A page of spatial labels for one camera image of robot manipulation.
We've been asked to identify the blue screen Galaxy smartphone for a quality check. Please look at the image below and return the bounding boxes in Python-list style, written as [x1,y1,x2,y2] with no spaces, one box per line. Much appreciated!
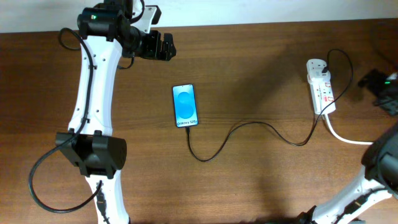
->
[172,84,198,128]

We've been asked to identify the black USB charging cable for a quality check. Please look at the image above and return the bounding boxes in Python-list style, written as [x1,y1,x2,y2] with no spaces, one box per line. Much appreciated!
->
[185,49,354,163]

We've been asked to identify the white power strip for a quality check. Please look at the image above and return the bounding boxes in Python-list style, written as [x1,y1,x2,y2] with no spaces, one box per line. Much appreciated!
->
[307,73,336,115]

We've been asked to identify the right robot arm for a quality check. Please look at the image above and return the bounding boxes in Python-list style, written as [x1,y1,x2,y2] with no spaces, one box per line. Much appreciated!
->
[294,70,397,224]

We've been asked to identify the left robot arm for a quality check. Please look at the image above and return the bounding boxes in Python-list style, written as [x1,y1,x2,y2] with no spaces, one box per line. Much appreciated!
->
[55,1,177,223]

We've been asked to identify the white power strip cord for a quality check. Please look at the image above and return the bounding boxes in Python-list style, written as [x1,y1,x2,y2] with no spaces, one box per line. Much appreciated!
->
[323,113,374,146]

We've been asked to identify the white USB wall charger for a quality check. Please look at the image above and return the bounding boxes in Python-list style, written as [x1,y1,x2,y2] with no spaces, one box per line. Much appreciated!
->
[306,58,331,84]

